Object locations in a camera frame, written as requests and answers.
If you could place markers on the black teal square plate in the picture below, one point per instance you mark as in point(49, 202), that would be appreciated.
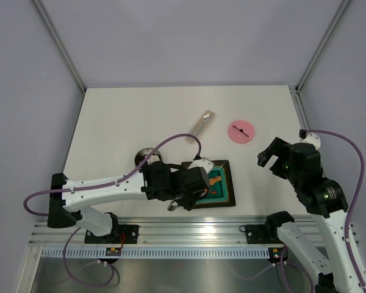
point(225, 189)

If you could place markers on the left aluminium frame post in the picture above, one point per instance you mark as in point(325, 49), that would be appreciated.
point(50, 27)

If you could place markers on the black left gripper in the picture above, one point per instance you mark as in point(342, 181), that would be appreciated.
point(188, 202)

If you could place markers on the aluminium frame post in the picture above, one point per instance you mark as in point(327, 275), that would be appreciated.
point(322, 44)
point(50, 27)

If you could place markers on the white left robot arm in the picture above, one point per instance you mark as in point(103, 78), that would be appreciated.
point(71, 203)

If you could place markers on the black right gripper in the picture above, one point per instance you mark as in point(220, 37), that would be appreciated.
point(279, 148)

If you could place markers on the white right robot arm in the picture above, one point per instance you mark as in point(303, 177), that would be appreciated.
point(342, 268)

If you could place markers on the black round steel lunch box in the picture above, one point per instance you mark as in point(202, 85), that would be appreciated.
point(143, 153)

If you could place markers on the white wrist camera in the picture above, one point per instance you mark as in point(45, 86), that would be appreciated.
point(310, 137)
point(204, 163)

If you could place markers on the aluminium mounting rail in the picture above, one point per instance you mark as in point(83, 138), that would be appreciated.
point(179, 231)

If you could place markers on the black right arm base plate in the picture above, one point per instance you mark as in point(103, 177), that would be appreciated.
point(257, 234)

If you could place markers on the right aluminium frame post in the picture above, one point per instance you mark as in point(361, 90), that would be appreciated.
point(322, 44)

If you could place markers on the white slotted cable duct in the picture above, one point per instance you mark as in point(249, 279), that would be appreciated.
point(158, 252)

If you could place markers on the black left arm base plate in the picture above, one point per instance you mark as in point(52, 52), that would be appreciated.
point(128, 234)

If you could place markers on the pink round lid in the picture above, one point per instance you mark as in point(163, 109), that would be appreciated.
point(241, 131)

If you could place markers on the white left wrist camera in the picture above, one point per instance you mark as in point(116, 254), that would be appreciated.
point(204, 163)

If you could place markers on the orange fried shrimp piece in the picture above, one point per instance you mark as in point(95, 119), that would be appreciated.
point(214, 180)

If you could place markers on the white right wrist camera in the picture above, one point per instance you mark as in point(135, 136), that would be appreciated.
point(310, 137)

